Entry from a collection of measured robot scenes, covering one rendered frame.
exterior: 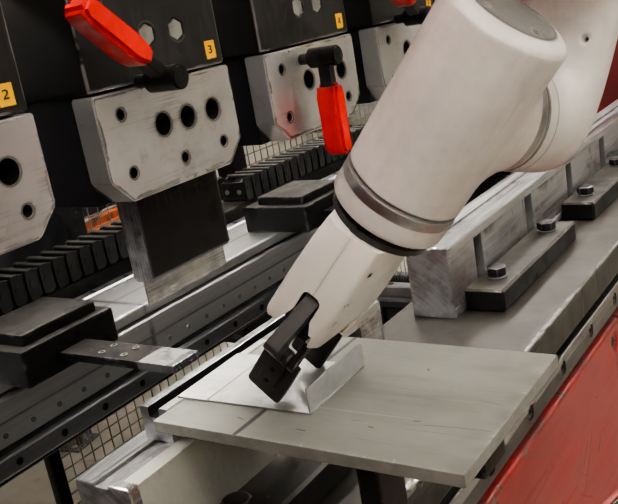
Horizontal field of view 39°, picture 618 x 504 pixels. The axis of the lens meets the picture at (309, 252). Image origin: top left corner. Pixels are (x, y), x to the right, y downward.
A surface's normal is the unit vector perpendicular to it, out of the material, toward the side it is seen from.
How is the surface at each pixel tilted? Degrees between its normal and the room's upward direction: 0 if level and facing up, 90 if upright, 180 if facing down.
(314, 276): 88
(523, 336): 0
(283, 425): 0
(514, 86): 119
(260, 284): 90
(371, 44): 90
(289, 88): 90
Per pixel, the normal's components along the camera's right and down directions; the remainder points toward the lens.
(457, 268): 0.83, 0.02
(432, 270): -0.54, 0.32
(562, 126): 0.58, 0.34
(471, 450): -0.17, -0.95
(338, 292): -0.31, 0.37
